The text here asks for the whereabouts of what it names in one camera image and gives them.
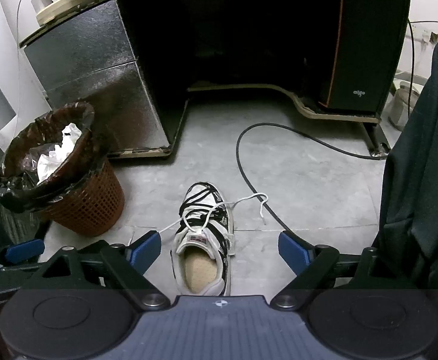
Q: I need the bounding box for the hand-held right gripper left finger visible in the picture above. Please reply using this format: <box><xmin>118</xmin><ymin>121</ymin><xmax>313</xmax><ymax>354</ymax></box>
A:
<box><xmin>22</xmin><ymin>230</ymin><xmax>171</xmax><ymax>312</ymax></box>

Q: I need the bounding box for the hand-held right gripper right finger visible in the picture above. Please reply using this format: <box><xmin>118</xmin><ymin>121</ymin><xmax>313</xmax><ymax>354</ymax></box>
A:
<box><xmin>269</xmin><ymin>230</ymin><xmax>417</xmax><ymax>312</ymax></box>

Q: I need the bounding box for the black and white sneaker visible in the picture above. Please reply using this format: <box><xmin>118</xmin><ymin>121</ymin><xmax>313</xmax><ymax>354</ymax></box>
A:
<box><xmin>170</xmin><ymin>182</ymin><xmax>236</xmax><ymax>297</ymax></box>

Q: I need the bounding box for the white shoelace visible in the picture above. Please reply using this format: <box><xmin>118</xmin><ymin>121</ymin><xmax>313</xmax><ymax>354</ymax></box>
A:
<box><xmin>158</xmin><ymin>193</ymin><xmax>270</xmax><ymax>235</ymax></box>

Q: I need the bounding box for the black bin liner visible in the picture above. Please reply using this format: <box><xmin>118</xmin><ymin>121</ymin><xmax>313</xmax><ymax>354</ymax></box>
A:
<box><xmin>0</xmin><ymin>100</ymin><xmax>109</xmax><ymax>214</ymax></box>

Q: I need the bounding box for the black shoelace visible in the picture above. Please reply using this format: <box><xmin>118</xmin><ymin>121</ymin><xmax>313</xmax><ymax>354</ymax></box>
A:
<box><xmin>179</xmin><ymin>183</ymin><xmax>229</xmax><ymax>233</ymax></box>

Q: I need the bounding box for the crumpled white paper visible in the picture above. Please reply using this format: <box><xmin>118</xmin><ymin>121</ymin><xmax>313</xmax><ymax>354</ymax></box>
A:
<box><xmin>37</xmin><ymin>123</ymin><xmax>84</xmax><ymax>186</ymax></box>

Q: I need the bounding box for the dark cloth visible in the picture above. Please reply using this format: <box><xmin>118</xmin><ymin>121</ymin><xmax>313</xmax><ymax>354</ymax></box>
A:
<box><xmin>377</xmin><ymin>28</ymin><xmax>438</xmax><ymax>289</ymax></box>

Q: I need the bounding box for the silver desk cabinet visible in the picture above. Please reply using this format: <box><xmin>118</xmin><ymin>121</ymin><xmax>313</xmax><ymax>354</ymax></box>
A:
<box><xmin>19</xmin><ymin>0</ymin><xmax>190</xmax><ymax>158</ymax></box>

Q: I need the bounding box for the round tan disc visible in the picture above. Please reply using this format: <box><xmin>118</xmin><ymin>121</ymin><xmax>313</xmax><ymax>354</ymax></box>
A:
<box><xmin>35</xmin><ymin>0</ymin><xmax>116</xmax><ymax>25</ymax></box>

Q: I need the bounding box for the black floor cable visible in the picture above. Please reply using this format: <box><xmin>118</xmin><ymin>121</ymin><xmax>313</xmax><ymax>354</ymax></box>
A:
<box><xmin>236</xmin><ymin>123</ymin><xmax>388</xmax><ymax>235</ymax></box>

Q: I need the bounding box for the thin white cable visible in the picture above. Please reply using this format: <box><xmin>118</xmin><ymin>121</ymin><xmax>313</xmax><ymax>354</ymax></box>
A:
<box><xmin>14</xmin><ymin>0</ymin><xmax>35</xmax><ymax>128</ymax></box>

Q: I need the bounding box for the thin black wall cable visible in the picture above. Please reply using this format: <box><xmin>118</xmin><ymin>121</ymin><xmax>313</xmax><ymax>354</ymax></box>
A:
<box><xmin>405</xmin><ymin>19</ymin><xmax>417</xmax><ymax>121</ymax></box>

